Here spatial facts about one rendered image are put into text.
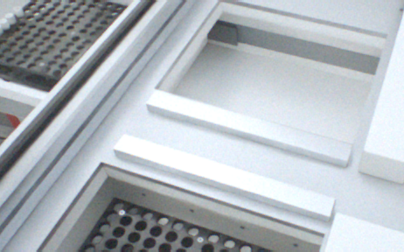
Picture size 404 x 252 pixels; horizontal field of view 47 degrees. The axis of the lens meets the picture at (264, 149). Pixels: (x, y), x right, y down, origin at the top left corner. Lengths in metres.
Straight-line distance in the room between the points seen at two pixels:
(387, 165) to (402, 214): 0.05
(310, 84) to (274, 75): 0.06
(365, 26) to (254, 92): 0.19
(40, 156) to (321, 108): 0.40
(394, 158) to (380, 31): 0.25
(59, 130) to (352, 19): 0.40
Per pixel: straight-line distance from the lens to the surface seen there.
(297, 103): 0.70
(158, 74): 0.58
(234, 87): 0.72
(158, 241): 0.50
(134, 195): 0.57
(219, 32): 0.78
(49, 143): 0.49
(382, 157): 0.46
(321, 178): 0.47
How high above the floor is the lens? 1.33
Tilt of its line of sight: 52 degrees down
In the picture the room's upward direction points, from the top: 1 degrees clockwise
